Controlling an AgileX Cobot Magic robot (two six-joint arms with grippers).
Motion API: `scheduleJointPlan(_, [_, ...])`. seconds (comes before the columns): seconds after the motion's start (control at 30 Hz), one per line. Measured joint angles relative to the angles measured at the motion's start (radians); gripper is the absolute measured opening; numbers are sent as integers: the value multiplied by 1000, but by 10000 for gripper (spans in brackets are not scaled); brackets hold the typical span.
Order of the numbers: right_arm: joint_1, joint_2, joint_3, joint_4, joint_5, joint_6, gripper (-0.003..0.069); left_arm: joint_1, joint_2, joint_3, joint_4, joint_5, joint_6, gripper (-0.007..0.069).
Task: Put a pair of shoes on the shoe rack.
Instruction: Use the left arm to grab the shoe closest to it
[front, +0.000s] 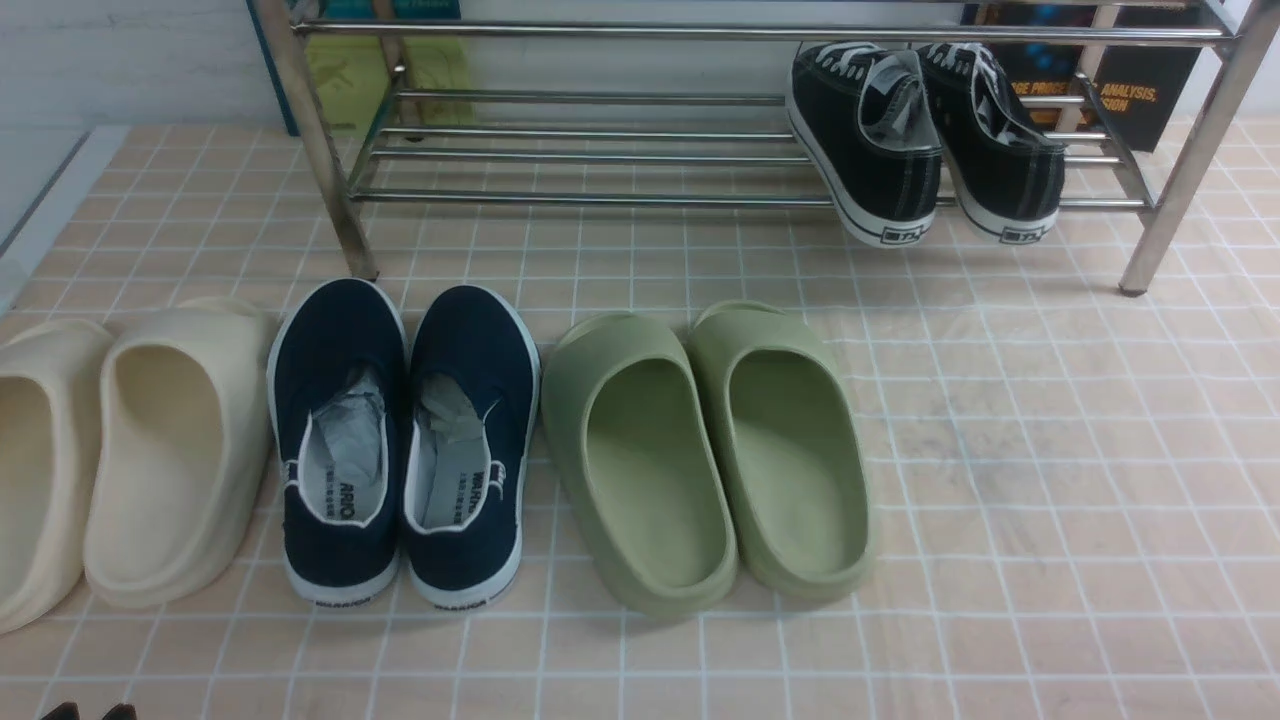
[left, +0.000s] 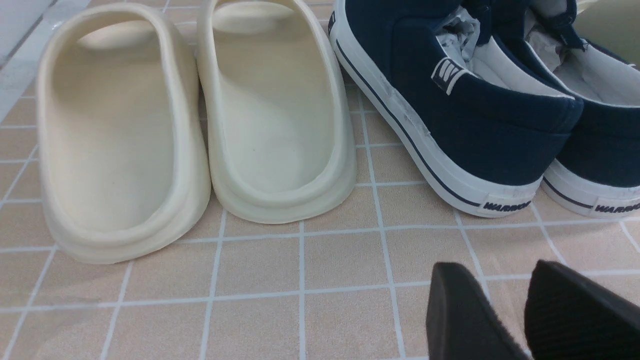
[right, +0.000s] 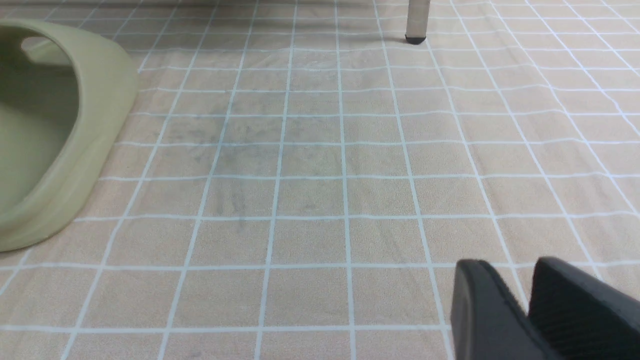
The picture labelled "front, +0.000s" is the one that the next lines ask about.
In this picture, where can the left cream foam slide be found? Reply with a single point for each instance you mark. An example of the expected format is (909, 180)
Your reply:
(50, 447)

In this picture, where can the silver metal shoe rack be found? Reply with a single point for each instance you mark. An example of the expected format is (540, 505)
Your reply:
(286, 26)

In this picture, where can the right cream foam slide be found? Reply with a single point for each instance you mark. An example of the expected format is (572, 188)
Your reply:
(185, 439)

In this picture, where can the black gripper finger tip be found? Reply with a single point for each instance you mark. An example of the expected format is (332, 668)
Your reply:
(64, 711)
(122, 711)

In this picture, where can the cream foam slide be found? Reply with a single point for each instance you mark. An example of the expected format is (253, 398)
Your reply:
(185, 439)
(50, 447)

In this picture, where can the left green foam slide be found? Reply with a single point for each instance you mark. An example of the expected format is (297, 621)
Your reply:
(622, 417)

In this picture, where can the navy slip-on shoe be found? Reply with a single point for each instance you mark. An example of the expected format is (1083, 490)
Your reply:
(474, 393)
(337, 387)

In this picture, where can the black poster board orange text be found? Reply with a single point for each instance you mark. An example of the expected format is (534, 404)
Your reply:
(1139, 86)

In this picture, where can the right black canvas sneaker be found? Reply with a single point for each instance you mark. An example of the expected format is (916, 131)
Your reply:
(1008, 176)

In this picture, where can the green foam slide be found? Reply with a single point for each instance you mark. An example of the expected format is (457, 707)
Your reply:
(622, 417)
(789, 457)

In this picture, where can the blue and green box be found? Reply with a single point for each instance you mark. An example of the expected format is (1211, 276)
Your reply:
(350, 75)

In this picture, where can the left black canvas sneaker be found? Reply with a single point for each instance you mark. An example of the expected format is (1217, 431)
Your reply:
(860, 113)

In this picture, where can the black canvas sneaker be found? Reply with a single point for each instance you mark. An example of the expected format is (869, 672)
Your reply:
(1008, 176)
(860, 113)

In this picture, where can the right green foam slide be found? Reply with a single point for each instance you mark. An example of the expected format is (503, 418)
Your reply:
(789, 457)

